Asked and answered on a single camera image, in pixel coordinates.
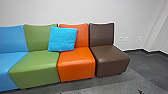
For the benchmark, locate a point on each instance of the brown sofa seat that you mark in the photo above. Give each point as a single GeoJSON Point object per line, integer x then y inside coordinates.
{"type": "Point", "coordinates": [108, 58]}

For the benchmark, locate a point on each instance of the orange sofa seat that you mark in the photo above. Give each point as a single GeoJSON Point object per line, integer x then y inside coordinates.
{"type": "Point", "coordinates": [76, 63]}

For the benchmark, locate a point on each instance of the blue cushion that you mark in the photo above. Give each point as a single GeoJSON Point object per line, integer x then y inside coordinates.
{"type": "Point", "coordinates": [62, 39]}

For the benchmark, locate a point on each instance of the green sofa seat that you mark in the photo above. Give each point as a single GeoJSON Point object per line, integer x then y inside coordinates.
{"type": "Point", "coordinates": [35, 66]}

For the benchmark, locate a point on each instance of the blue sofa seat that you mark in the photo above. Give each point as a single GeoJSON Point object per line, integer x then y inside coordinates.
{"type": "Point", "coordinates": [11, 40]}

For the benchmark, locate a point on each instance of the white single wall outlet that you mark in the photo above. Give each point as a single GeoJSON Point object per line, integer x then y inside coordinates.
{"type": "Point", "coordinates": [140, 37]}

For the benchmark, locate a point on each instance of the white double wall outlet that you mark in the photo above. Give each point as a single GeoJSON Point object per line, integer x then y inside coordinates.
{"type": "Point", "coordinates": [123, 39]}

